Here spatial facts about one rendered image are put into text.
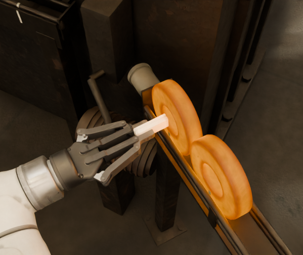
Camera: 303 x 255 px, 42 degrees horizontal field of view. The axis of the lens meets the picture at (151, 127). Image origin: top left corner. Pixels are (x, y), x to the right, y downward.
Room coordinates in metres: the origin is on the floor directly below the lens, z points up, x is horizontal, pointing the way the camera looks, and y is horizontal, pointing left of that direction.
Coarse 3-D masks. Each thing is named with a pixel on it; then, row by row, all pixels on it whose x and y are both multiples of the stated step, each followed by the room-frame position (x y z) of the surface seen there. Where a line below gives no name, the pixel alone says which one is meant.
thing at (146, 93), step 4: (148, 88) 0.50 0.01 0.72; (152, 88) 0.50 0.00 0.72; (144, 92) 0.49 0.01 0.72; (148, 92) 0.50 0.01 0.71; (144, 96) 0.49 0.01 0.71; (148, 96) 0.49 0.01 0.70; (144, 100) 0.49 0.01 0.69; (148, 100) 0.49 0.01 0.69; (144, 104) 0.49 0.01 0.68; (148, 104) 0.49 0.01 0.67; (152, 104) 0.50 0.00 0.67; (152, 108) 0.49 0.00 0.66; (144, 112) 0.48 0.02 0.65; (144, 116) 0.48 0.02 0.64; (156, 116) 0.50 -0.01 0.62
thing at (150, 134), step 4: (148, 132) 0.39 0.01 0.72; (152, 132) 0.39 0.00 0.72; (140, 136) 0.39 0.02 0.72; (144, 136) 0.39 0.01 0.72; (148, 136) 0.38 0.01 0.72; (152, 136) 0.39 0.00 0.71; (140, 140) 0.38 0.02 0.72; (144, 140) 0.38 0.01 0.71; (136, 144) 0.37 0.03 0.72; (140, 144) 0.37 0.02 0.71; (140, 152) 0.36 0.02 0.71
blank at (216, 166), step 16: (192, 144) 0.35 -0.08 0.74; (208, 144) 0.33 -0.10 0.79; (224, 144) 0.32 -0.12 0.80; (192, 160) 0.35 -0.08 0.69; (208, 160) 0.31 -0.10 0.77; (224, 160) 0.29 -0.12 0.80; (208, 176) 0.31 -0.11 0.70; (224, 176) 0.27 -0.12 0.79; (240, 176) 0.27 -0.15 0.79; (208, 192) 0.29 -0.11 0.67; (224, 192) 0.26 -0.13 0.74; (240, 192) 0.25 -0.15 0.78; (224, 208) 0.25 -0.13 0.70; (240, 208) 0.23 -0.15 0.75
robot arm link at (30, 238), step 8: (16, 232) 0.20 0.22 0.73; (24, 232) 0.20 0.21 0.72; (32, 232) 0.20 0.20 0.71; (0, 240) 0.18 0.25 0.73; (8, 240) 0.18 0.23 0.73; (16, 240) 0.18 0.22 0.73; (24, 240) 0.18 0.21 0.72; (32, 240) 0.19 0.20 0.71; (40, 240) 0.19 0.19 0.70; (0, 248) 0.17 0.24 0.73; (8, 248) 0.17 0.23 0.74; (16, 248) 0.17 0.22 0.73; (24, 248) 0.17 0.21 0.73; (32, 248) 0.17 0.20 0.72; (40, 248) 0.17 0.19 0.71
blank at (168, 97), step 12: (156, 84) 0.48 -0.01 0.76; (168, 84) 0.47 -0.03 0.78; (156, 96) 0.48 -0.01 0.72; (168, 96) 0.44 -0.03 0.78; (180, 96) 0.43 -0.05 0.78; (156, 108) 0.48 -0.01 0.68; (168, 108) 0.43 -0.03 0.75; (180, 108) 0.41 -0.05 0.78; (192, 108) 0.41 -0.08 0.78; (168, 120) 0.45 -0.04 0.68; (180, 120) 0.39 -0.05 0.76; (192, 120) 0.39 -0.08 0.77; (168, 132) 0.43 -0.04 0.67; (180, 132) 0.39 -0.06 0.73; (192, 132) 0.38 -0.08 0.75; (180, 144) 0.39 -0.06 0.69
